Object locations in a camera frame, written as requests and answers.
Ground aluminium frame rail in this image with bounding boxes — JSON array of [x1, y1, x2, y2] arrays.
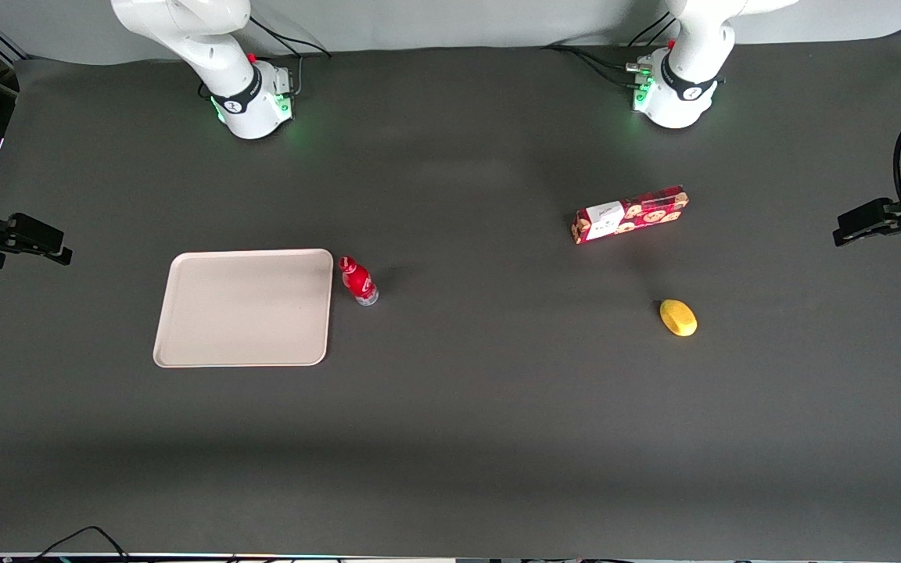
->
[[0, 11, 31, 67]]

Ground yellow lemon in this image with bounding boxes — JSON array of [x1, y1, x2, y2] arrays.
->
[[659, 298, 698, 338]]

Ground black cable at right arm base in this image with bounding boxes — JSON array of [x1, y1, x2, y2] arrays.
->
[[247, 16, 334, 96]]

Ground red cookie box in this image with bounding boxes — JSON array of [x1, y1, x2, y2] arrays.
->
[[571, 185, 691, 246]]

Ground beige plastic tray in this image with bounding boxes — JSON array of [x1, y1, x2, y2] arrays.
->
[[153, 248, 335, 369]]

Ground dark grey table mat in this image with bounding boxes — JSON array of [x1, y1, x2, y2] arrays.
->
[[0, 27, 901, 560]]

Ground black cable at table edge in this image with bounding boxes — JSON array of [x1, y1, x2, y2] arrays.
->
[[28, 525, 132, 562]]

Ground red coke bottle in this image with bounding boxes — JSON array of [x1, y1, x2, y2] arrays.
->
[[338, 256, 380, 307]]

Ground black cables at left arm base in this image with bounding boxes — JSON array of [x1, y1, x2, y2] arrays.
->
[[542, 12, 674, 91]]

